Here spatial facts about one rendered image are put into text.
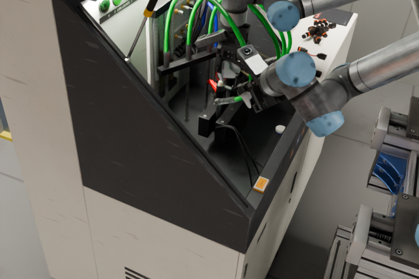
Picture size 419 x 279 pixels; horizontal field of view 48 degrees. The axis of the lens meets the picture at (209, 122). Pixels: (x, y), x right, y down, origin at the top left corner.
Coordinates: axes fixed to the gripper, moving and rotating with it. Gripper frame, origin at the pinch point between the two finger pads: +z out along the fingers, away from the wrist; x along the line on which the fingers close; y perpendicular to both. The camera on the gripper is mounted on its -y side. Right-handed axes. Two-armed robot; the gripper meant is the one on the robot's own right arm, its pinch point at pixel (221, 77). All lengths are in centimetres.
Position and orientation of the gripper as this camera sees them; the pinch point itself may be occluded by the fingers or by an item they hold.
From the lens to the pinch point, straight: 149.4
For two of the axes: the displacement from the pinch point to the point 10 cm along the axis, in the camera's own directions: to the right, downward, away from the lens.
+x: 4.3, -5.4, 7.2
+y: 9.0, 3.1, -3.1
